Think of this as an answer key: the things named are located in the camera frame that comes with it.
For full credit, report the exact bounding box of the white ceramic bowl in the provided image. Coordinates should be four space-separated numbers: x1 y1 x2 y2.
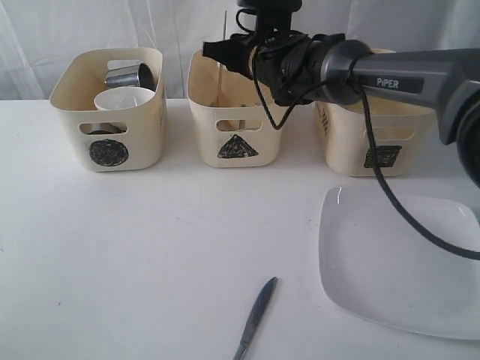
94 87 155 110

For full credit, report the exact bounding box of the steel knife pointed blade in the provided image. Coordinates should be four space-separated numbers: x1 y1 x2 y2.
232 277 278 360

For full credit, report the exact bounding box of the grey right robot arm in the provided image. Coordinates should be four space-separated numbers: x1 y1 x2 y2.
202 33 479 184

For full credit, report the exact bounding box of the cream bin with circle mark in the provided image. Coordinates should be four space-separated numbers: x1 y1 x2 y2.
49 47 167 173

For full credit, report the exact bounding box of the black cable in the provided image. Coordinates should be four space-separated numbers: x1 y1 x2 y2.
234 7 480 262

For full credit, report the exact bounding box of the white square plate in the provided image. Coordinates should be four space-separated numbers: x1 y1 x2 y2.
319 186 479 341

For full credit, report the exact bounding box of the wooden chopstick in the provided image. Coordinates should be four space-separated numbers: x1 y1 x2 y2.
217 10 228 106

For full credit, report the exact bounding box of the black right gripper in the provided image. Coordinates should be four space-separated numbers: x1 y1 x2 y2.
202 33 326 107

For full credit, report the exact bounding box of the cream bin with triangle mark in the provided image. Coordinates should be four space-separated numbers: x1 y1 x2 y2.
187 50 282 168

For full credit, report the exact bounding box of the cream bin with square mark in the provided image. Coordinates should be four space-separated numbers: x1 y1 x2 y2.
313 48 445 178

